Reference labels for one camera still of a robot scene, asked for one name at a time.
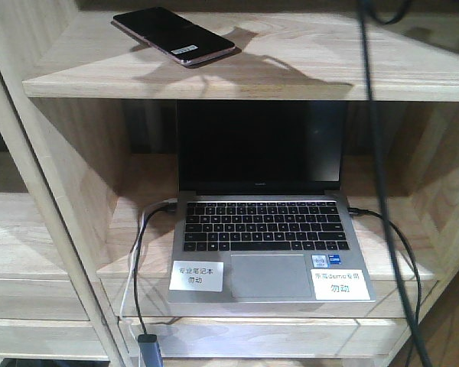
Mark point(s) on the grey usb hub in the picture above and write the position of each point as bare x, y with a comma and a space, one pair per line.
150, 350

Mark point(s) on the black foldable phone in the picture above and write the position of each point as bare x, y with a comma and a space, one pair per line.
183, 41

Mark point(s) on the silver laptop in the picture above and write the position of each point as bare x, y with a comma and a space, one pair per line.
260, 214

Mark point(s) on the light wooden desk shelf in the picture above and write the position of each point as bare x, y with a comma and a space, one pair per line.
67, 70

